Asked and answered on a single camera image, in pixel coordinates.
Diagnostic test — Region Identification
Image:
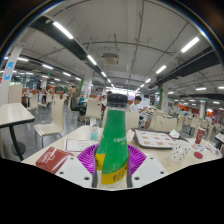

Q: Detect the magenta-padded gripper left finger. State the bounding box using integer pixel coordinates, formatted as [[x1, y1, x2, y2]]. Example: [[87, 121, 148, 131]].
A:
[[54, 143, 100, 189]]

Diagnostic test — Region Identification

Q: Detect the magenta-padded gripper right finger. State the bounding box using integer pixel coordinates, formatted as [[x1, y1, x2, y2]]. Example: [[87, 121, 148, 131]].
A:
[[126, 143, 169, 189]]

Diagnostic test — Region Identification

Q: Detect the green drink bottle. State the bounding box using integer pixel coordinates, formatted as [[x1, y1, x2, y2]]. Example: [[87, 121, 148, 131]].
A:
[[92, 93, 131, 191]]

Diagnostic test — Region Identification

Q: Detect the red box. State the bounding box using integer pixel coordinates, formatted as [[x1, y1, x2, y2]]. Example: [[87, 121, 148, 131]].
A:
[[35, 146, 74, 175]]

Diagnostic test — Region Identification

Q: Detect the white printed leaflet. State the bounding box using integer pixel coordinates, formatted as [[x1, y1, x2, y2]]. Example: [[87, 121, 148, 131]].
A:
[[63, 137, 100, 154]]

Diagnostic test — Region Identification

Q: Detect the dark tray with paper liner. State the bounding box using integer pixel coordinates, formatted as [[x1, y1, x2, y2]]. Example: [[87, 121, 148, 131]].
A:
[[133, 128, 189, 150]]

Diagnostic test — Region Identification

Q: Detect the white polka-dot mug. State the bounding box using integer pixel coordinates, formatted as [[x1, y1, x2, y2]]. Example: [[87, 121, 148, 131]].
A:
[[169, 139, 193, 164]]

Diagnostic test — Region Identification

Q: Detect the small clear sanitizer bottle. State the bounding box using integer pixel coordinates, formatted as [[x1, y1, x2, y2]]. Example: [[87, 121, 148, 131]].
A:
[[89, 118, 100, 141]]

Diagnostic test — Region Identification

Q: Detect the white napkin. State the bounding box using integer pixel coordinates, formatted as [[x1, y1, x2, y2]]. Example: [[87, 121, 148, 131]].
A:
[[168, 129, 181, 139]]

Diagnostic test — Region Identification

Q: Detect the group of beige chairs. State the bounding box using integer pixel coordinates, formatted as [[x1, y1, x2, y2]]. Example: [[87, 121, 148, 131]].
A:
[[26, 91, 221, 141]]

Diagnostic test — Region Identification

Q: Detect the person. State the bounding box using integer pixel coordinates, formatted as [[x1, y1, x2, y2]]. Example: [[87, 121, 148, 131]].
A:
[[129, 95, 148, 115], [69, 85, 87, 124]]

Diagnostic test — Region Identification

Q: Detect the beige side table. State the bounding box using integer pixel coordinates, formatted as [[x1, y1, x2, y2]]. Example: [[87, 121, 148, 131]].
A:
[[0, 102, 36, 162]]

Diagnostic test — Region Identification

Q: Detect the ceiling air conditioner unit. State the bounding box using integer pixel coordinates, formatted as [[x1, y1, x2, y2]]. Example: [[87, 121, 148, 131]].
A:
[[100, 52, 120, 66]]

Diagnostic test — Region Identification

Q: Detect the group of ceiling lights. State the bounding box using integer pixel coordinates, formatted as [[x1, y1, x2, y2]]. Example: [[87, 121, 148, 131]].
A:
[[3, 21, 224, 113]]

